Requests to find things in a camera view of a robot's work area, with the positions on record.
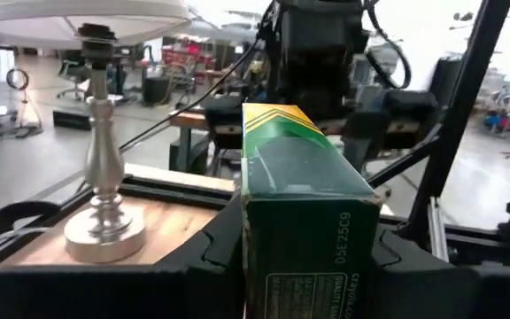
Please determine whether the green yellow crayon box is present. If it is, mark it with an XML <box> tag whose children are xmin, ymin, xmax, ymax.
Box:
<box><xmin>241</xmin><ymin>102</ymin><xmax>383</xmax><ymax>319</ymax></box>

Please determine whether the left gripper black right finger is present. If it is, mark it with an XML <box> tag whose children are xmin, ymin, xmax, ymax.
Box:
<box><xmin>365</xmin><ymin>221</ymin><xmax>477</xmax><ymax>319</ymax></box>

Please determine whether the black frame clamp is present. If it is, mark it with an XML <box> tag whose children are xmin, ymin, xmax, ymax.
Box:
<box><xmin>0</xmin><ymin>200</ymin><xmax>63</xmax><ymax>244</ymax></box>

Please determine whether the black cable to arm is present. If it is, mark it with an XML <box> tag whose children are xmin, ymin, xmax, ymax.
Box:
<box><xmin>117</xmin><ymin>37</ymin><xmax>263</xmax><ymax>152</ymax></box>

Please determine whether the black floor box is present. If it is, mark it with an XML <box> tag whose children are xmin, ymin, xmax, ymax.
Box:
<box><xmin>52</xmin><ymin>108</ymin><xmax>92</xmax><ymax>131</ymax></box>

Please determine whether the red wire cart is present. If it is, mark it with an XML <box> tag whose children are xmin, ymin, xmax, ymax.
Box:
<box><xmin>160</xmin><ymin>43</ymin><xmax>215</xmax><ymax>83</ymax></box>

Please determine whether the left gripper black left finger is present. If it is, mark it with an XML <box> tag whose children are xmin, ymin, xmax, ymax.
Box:
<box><xmin>155</xmin><ymin>191</ymin><xmax>246</xmax><ymax>319</ymax></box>

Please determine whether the silver table lamp white shade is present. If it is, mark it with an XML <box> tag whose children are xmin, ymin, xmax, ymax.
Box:
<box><xmin>0</xmin><ymin>0</ymin><xmax>193</xmax><ymax>265</ymax></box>

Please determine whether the silver aluminium bar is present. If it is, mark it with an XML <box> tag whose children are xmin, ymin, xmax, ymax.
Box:
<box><xmin>427</xmin><ymin>197</ymin><xmax>451</xmax><ymax>262</ymax></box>

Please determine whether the white lamp cord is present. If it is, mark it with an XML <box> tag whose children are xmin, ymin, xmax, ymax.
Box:
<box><xmin>0</xmin><ymin>224</ymin><xmax>68</xmax><ymax>243</ymax></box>

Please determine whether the office chair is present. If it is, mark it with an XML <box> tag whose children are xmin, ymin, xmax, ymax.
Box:
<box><xmin>57</xmin><ymin>49</ymin><xmax>89</xmax><ymax>102</ymax></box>

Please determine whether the background wooden table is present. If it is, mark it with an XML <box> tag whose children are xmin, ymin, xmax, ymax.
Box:
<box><xmin>168</xmin><ymin>108</ymin><xmax>238</xmax><ymax>174</ymax></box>

